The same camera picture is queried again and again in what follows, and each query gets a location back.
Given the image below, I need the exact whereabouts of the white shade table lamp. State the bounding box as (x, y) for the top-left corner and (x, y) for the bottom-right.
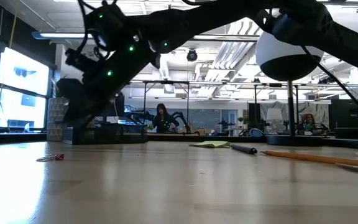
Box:
(265, 108), (283, 135)

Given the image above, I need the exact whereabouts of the background black station frame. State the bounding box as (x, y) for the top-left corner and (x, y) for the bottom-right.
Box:
(141, 80), (193, 134)

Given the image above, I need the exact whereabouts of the small red binder clip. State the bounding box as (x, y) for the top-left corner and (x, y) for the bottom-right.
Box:
(35, 152), (65, 162)

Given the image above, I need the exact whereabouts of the potted green succulent plant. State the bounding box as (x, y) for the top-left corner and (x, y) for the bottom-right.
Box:
(47, 97), (71, 142)

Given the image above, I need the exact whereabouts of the black background monitor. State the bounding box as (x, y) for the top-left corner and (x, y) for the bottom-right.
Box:
(113, 93), (126, 118)

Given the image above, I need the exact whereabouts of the blue round object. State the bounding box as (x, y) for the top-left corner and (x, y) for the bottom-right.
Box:
(247, 128), (265, 138)

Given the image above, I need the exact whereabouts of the large black screen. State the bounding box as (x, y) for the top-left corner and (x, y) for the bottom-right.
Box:
(328, 99), (358, 129)

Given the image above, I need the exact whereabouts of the person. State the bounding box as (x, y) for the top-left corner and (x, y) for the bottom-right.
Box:
(152, 103), (180, 134)
(298, 113), (320, 133)

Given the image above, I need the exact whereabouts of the black mesh desk organizer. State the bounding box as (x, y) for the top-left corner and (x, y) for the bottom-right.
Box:
(62, 118), (149, 146)

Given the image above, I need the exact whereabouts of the black marker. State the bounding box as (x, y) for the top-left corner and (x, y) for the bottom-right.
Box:
(230, 144), (258, 156)

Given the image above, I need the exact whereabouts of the black aluminium table frame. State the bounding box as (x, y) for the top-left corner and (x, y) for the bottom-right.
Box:
(0, 132), (358, 152)

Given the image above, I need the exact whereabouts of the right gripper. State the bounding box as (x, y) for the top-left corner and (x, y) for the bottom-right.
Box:
(56, 46), (160, 125)

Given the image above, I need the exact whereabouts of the white globe lamp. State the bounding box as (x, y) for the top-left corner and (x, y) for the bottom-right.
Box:
(255, 29), (325, 147)

